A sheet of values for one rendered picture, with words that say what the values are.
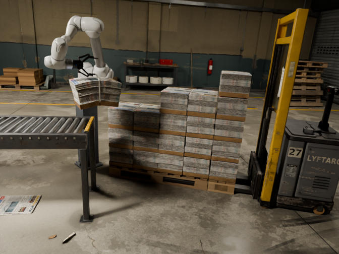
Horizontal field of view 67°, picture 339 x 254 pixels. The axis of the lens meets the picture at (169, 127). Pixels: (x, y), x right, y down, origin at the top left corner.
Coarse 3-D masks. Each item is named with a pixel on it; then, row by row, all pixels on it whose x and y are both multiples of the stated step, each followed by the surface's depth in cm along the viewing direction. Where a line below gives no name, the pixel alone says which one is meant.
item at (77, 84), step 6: (78, 78) 234; (84, 78) 233; (72, 84) 223; (78, 84) 213; (84, 84) 215; (90, 84) 218; (72, 90) 236; (78, 90) 215; (84, 90) 217; (90, 90) 219; (78, 96) 216; (84, 96) 219; (90, 96) 221; (78, 102) 223; (84, 102) 221; (90, 102) 223
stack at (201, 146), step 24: (120, 120) 282; (144, 120) 276; (168, 120) 271; (192, 120) 266; (144, 144) 284; (168, 144) 278; (192, 144) 274; (120, 168) 299; (168, 168) 287; (192, 168) 282
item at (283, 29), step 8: (280, 32) 276; (280, 48) 275; (272, 56) 281; (272, 64) 284; (272, 72) 283; (272, 80) 284; (272, 88) 292; (264, 104) 297; (264, 112) 299; (256, 152) 315
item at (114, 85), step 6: (102, 78) 239; (108, 78) 249; (108, 84) 226; (114, 84) 228; (120, 84) 230; (108, 90) 227; (114, 90) 230; (120, 90) 232; (108, 96) 229; (114, 96) 232
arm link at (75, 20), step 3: (72, 18) 241; (75, 18) 240; (78, 18) 240; (69, 21) 239; (72, 21) 238; (75, 21) 238; (78, 21) 238; (72, 24) 236; (75, 24) 238; (78, 24) 239; (78, 27) 240; (78, 30) 243; (81, 30) 243
